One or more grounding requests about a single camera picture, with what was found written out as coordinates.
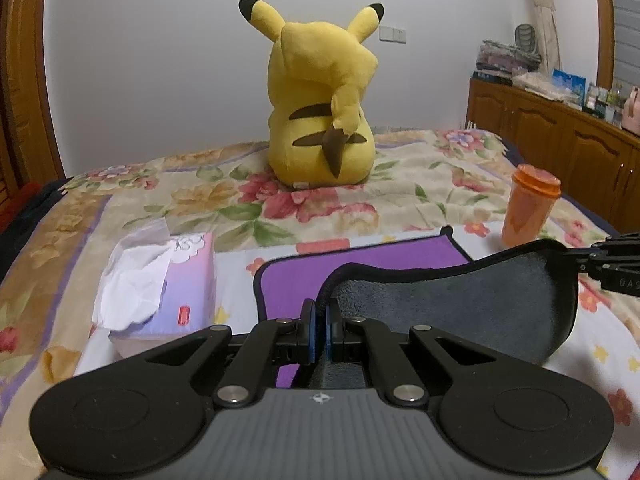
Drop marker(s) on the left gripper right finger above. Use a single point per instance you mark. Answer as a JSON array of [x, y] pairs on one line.
[[376, 350]]

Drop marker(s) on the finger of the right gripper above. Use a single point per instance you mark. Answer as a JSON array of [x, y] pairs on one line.
[[623, 246], [599, 264]]

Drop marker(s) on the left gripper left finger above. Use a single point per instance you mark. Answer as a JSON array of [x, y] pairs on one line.
[[259, 355]]

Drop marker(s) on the purple grey microfiber towel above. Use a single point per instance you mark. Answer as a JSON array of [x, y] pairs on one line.
[[521, 302]]

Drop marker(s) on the white fruit print cloth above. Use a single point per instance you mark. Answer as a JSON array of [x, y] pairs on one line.
[[600, 351]]

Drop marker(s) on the brown wooden sideboard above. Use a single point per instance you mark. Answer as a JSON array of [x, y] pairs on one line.
[[597, 163]]

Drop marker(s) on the orange plastic cup with lid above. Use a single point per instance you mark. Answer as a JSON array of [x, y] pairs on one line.
[[534, 193]]

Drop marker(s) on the purple tissue box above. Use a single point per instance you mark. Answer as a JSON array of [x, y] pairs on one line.
[[156, 287]]

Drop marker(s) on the pink bottle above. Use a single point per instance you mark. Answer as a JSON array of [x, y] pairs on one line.
[[631, 112]]

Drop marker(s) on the blue picture card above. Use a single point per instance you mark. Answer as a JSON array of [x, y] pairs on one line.
[[572, 87]]

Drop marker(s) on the floral bed cover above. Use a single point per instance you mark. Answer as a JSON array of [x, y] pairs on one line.
[[54, 252]]

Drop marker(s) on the stack of folded clothes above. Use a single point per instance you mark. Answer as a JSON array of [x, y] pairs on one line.
[[500, 63]]

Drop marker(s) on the yellow Pikachu plush toy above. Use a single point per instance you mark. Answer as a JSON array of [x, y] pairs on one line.
[[318, 74]]

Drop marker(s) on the beige tied curtain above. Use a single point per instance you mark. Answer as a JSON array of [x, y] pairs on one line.
[[547, 35]]

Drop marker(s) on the white wall switch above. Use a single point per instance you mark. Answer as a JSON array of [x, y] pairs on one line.
[[392, 34]]

